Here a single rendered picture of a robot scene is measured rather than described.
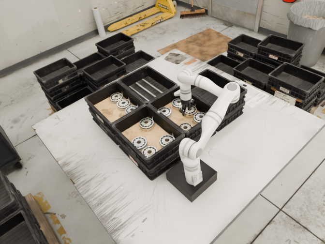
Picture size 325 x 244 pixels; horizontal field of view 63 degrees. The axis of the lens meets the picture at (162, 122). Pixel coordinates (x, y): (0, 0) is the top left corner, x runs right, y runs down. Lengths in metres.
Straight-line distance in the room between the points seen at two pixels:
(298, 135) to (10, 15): 3.99
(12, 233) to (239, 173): 1.61
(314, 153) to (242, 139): 1.15
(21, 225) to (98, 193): 0.72
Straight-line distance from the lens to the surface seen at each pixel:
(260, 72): 3.13
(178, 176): 1.62
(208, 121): 1.39
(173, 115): 1.88
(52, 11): 4.75
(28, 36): 4.72
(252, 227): 2.36
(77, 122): 2.22
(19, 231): 2.24
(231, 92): 1.50
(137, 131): 1.81
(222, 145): 1.87
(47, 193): 2.80
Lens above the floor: 2.12
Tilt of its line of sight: 45 degrees down
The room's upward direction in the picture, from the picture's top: 7 degrees counter-clockwise
